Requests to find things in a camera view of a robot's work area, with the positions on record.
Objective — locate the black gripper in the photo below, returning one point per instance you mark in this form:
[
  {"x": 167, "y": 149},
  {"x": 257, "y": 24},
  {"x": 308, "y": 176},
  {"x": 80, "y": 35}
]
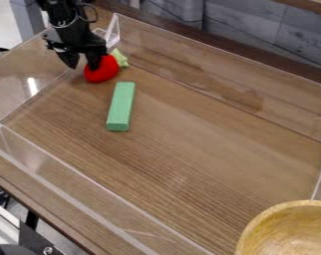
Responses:
[{"x": 72, "y": 40}]

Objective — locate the red plush fruit green leaf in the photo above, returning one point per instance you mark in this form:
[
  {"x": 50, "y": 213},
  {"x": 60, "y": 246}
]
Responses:
[{"x": 108, "y": 69}]

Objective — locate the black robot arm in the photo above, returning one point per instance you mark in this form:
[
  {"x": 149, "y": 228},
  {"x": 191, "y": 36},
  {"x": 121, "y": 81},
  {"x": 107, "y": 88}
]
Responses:
[{"x": 70, "y": 12}]

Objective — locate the green rectangular block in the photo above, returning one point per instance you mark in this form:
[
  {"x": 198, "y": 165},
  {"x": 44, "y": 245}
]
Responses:
[{"x": 122, "y": 107}]

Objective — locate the wooden bowl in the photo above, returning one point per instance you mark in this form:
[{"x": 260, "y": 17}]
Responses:
[{"x": 285, "y": 230}]

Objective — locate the clear acrylic tray enclosure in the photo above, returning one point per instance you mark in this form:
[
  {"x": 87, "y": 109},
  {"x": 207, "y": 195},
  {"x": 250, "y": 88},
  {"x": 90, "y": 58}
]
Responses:
[{"x": 224, "y": 143}]

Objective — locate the black metal bracket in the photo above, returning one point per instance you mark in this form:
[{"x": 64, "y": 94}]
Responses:
[{"x": 35, "y": 242}]

